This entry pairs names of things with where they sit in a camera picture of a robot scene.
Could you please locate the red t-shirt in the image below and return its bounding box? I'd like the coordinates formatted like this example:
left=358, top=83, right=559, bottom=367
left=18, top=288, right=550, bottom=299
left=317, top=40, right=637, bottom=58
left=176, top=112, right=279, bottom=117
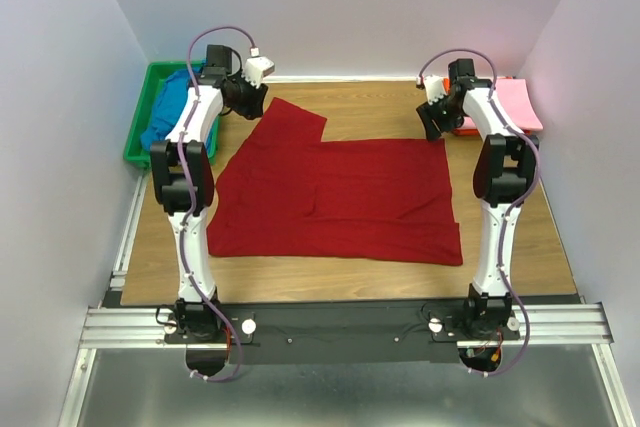
left=206, top=98, right=463, bottom=266

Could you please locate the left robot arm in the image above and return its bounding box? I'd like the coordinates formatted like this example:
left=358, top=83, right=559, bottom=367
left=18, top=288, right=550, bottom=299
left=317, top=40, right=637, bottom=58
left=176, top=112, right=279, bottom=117
left=150, top=45, right=275, bottom=343

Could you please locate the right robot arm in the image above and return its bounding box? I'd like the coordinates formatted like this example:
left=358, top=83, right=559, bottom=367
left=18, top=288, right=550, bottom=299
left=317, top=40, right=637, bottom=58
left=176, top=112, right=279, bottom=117
left=416, top=58, right=539, bottom=339

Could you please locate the orange folded t-shirt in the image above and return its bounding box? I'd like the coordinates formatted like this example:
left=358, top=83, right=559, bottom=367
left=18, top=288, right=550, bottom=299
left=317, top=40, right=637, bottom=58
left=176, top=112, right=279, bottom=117
left=439, top=76, right=532, bottom=138

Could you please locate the pink folded t-shirt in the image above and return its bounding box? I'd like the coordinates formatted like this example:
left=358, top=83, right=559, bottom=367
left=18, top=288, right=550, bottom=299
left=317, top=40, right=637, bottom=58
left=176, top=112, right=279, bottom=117
left=462, top=75, right=545, bottom=132

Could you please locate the blue t-shirt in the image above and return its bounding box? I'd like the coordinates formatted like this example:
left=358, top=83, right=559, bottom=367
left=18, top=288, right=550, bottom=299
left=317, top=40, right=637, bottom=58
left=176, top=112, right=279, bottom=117
left=140, top=63, right=190, bottom=153

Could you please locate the green plastic bin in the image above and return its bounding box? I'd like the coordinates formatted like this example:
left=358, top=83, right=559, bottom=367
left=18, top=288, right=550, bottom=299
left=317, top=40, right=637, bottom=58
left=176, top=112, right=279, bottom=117
left=122, top=60, right=229, bottom=168

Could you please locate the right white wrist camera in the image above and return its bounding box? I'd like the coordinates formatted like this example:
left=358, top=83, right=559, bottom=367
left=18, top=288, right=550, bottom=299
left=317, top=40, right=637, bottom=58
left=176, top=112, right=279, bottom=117
left=416, top=75, right=449, bottom=104

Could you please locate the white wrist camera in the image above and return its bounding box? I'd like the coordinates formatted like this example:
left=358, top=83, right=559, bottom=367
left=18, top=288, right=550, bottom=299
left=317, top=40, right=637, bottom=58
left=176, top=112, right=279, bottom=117
left=242, top=56, right=275, bottom=88
left=416, top=75, right=449, bottom=104

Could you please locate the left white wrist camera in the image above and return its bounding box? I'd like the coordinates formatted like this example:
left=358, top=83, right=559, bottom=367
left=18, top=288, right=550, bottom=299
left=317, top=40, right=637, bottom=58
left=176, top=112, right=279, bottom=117
left=242, top=56, right=275, bottom=88

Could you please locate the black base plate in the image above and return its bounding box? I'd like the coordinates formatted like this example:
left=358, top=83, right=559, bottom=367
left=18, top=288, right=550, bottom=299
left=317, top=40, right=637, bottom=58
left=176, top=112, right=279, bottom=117
left=158, top=297, right=520, bottom=371

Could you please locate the aluminium frame rail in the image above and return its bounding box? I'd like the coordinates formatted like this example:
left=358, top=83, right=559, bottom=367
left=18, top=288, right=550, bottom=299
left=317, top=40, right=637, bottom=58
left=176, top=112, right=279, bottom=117
left=57, top=166, right=636, bottom=427

